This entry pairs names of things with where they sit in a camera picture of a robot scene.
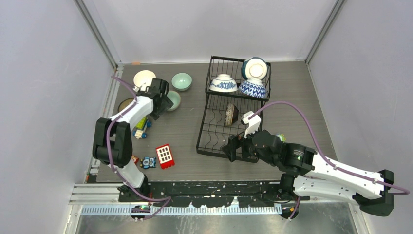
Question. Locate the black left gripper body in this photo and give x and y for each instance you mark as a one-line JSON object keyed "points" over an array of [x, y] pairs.
{"points": [[166, 104]]}

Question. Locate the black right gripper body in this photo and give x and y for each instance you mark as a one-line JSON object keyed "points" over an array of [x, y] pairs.
{"points": [[247, 148]]}

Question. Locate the light green bowl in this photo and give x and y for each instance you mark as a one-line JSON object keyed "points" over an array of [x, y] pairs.
{"points": [[175, 98]]}

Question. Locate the pale green striped bowl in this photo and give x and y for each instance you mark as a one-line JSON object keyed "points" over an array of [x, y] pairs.
{"points": [[181, 81]]}

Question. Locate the beige bowl with flower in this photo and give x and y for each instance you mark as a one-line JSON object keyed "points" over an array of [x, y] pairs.
{"points": [[143, 79]]}

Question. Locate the dark blue glazed bowl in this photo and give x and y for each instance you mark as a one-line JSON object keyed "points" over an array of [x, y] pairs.
{"points": [[124, 104]]}

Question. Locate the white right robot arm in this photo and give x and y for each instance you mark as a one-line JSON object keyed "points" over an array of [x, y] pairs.
{"points": [[306, 173]]}

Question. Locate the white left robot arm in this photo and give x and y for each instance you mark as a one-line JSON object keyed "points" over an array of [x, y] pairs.
{"points": [[113, 136]]}

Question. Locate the black patterned rim bowl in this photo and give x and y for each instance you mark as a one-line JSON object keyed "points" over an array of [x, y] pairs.
{"points": [[231, 114]]}

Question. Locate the green owl puzzle piece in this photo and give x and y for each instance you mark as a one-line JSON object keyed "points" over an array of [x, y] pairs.
{"points": [[281, 137]]}

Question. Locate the toy truck with green block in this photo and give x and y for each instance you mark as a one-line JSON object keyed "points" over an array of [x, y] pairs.
{"points": [[141, 127]]}

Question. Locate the red white toy block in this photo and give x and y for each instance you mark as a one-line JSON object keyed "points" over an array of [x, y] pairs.
{"points": [[165, 156]]}

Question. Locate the blue white zigzag bowl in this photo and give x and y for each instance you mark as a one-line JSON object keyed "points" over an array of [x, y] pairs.
{"points": [[253, 87]]}

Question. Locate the white blue floral bowl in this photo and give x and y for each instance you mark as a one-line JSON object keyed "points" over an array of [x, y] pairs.
{"points": [[223, 83]]}

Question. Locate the blue owl puzzle piece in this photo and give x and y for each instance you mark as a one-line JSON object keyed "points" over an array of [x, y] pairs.
{"points": [[148, 162]]}

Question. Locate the red owl puzzle piece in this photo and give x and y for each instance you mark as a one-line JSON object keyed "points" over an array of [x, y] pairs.
{"points": [[135, 159]]}

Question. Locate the teal bowl white base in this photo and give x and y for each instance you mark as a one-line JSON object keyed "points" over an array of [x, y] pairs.
{"points": [[254, 67]]}

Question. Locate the black wire dish rack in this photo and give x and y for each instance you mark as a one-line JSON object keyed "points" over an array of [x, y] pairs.
{"points": [[224, 111]]}

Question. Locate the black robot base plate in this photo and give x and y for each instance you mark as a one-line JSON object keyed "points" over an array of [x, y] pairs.
{"points": [[218, 194]]}

